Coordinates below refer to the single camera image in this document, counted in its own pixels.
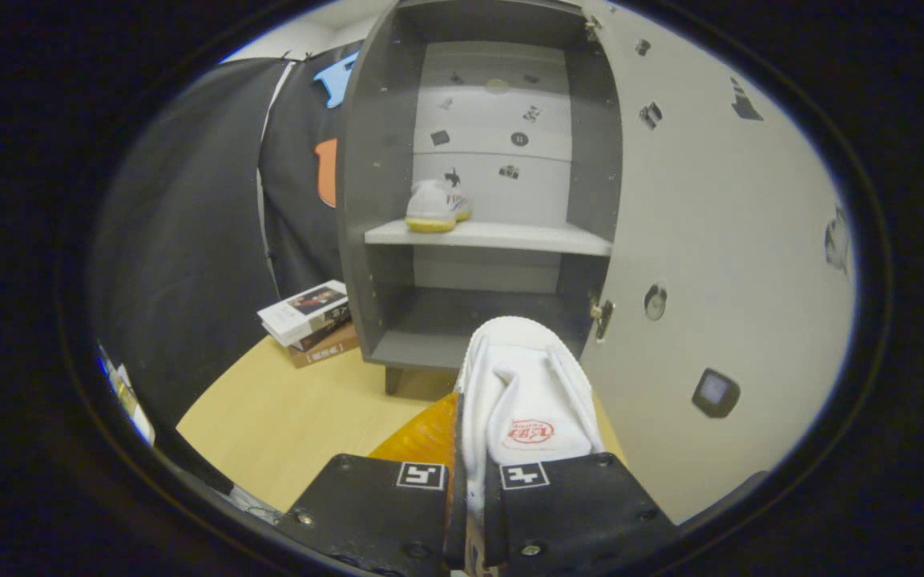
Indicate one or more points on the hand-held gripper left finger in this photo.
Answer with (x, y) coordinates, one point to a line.
(373, 513)

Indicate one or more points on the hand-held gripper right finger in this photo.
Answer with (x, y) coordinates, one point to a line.
(574, 513)

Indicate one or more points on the white shoe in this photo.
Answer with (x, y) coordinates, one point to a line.
(522, 385)
(433, 208)

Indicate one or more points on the light grey shoe cabinet door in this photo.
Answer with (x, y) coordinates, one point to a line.
(710, 240)

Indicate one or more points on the dark grey shoe cabinet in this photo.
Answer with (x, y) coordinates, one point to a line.
(381, 160)

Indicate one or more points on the brown book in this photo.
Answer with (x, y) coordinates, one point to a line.
(325, 351)

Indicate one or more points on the white book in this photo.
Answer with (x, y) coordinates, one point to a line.
(301, 308)

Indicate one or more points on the white blue box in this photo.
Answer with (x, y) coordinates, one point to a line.
(129, 401)

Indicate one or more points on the black backdrop cloth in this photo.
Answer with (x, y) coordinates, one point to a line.
(189, 240)

